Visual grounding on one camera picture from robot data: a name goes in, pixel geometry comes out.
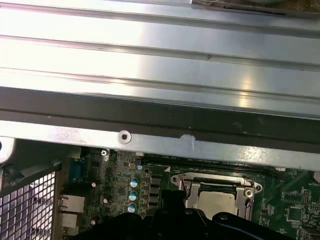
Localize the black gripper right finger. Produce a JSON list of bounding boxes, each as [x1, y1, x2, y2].
[[174, 190, 302, 240]]

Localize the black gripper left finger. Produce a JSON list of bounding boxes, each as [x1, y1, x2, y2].
[[71, 189, 176, 240]]

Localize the silver square CPU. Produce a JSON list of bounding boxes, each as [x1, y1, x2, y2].
[[198, 191, 239, 216]]

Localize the thin metal locking lever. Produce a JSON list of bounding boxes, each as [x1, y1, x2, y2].
[[244, 197, 254, 222], [178, 174, 189, 201]]

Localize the metal socket cover frame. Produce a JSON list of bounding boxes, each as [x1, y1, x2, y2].
[[184, 176, 254, 222]]

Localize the CPU socket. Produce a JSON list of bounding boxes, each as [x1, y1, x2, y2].
[[170, 172, 263, 222]]

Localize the black RAM slot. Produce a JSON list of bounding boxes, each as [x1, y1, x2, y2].
[[142, 153, 252, 164], [145, 161, 287, 175]]

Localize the green motherboard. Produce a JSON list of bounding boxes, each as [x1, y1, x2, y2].
[[62, 147, 320, 240]]

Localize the metal network port block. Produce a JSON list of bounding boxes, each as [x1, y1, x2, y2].
[[59, 194, 86, 214]]

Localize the blue VGA port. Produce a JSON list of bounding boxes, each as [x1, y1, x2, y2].
[[69, 157, 85, 182]]

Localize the black and grey PC case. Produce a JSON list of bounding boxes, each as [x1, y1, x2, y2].
[[0, 85, 320, 240]]

